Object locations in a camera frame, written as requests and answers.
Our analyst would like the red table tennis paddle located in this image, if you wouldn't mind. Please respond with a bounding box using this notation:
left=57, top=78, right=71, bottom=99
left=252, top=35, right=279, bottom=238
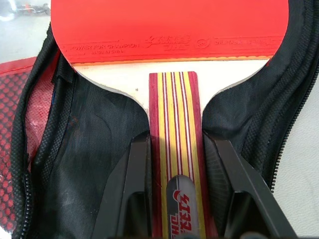
left=49, top=0, right=287, bottom=239

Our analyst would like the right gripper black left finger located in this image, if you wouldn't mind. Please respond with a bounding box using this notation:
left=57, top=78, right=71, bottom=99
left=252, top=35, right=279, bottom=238
left=103, top=130, right=154, bottom=239

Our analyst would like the red and black paddle case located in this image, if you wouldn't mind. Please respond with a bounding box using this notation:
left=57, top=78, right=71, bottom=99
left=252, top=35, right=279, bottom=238
left=0, top=0, right=319, bottom=239

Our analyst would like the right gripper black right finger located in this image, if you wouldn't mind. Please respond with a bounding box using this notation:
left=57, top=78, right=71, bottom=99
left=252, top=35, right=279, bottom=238
left=202, top=130, right=299, bottom=239

